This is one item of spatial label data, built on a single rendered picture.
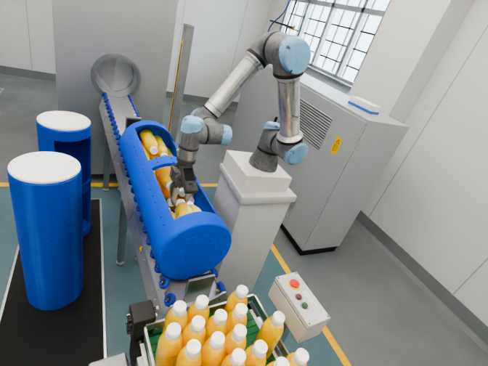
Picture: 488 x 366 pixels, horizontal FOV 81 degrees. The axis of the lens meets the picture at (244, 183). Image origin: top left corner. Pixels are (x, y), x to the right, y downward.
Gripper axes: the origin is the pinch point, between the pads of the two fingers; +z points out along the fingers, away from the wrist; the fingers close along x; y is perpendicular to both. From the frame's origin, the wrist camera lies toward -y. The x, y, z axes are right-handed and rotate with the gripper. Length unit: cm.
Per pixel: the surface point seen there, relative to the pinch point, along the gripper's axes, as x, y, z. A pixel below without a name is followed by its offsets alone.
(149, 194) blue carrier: 10.7, 5.3, -1.1
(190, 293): 2.1, -29.5, 17.4
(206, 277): -2.7, -29.2, 10.7
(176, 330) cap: 14.1, -47.1, 6.0
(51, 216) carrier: 45, 36, 31
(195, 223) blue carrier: 1.7, -20.2, -7.2
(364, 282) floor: -204, 1, 117
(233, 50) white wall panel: -256, 478, 0
